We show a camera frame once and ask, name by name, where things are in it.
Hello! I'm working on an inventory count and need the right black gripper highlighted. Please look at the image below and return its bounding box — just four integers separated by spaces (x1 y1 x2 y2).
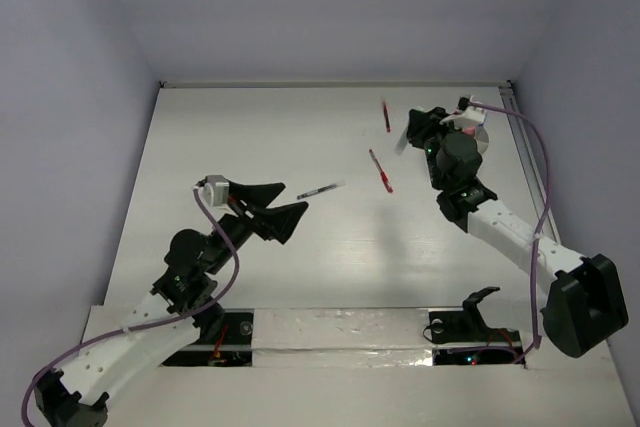
408 106 468 190

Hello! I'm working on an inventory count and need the green pastel highlighter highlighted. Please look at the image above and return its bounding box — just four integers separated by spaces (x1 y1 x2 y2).
394 129 408 156

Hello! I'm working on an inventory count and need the red gel pen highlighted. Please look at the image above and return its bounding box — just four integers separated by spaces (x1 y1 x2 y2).
369 149 394 194
381 99 391 133

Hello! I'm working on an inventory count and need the dark blue gel pen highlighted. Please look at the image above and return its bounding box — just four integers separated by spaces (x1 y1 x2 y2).
296 180 346 201

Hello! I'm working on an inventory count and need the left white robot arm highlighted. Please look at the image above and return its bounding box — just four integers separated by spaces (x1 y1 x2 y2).
23 175 309 426

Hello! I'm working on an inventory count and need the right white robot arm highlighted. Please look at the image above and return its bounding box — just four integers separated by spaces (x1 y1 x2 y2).
404 97 629 358

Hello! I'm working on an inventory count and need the white round pen holder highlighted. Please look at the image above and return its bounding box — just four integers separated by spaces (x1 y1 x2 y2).
473 125 490 155

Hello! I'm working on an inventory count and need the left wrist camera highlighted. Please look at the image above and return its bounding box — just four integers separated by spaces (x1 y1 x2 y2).
194 174 231 209

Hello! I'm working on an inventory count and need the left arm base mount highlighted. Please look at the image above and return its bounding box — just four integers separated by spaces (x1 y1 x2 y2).
162 309 254 368

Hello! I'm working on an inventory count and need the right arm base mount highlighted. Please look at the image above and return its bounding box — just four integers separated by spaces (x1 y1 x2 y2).
422 286 526 367

